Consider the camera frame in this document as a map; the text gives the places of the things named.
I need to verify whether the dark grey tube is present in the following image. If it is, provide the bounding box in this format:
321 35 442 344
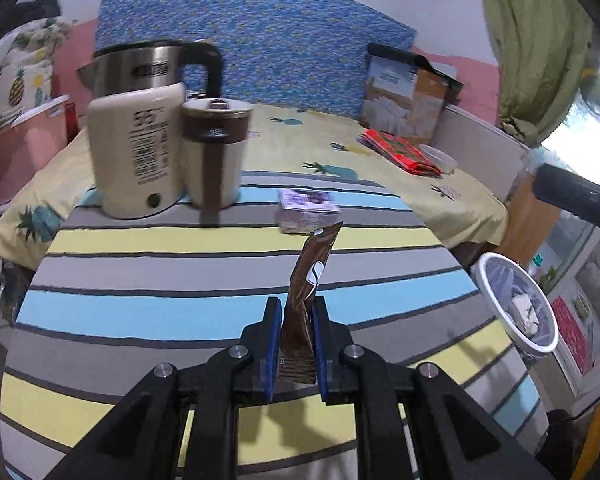
532 162 600 238

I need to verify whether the steel and cream electric kettle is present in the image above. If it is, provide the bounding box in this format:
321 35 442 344
76 39 225 220

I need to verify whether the pineapple print bag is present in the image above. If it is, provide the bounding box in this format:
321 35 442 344
0 17 78 136

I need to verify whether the white trash bin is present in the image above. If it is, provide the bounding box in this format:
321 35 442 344
470 252 560 361

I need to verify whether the cream mug with brown lid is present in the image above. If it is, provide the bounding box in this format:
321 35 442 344
180 97 253 209

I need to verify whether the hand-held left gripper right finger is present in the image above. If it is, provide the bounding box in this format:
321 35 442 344
311 296 556 480

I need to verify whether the white plastic container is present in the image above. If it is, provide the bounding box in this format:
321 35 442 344
417 143 457 176

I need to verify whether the brown coffee sachet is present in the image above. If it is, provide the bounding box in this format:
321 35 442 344
277 221 343 386

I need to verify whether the purple tissue packet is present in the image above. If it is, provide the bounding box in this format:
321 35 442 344
275 187 342 234

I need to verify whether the blue patterned headboard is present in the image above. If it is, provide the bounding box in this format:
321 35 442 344
94 0 416 121

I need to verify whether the pink cabinet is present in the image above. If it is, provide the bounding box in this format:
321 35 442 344
0 105 78 211

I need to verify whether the printed cardboard box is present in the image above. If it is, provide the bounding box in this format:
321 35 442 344
362 42 463 143

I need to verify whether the wooden cabinet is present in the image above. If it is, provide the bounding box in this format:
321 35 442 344
500 175 561 271

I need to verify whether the green curtain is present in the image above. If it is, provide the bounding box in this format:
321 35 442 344
477 0 596 148

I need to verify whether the white side panel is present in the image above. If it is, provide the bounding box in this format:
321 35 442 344
432 105 531 206

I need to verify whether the yellow pineapple print sheet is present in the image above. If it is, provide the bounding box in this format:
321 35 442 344
0 97 510 271

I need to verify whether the striped tablecloth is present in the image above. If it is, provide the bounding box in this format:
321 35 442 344
0 170 541 480

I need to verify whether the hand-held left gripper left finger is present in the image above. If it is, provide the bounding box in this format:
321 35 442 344
45 296 285 480

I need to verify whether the black bag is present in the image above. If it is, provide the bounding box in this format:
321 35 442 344
10 0 63 23

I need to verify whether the red patterned cloth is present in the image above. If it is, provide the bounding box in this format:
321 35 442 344
361 129 443 178

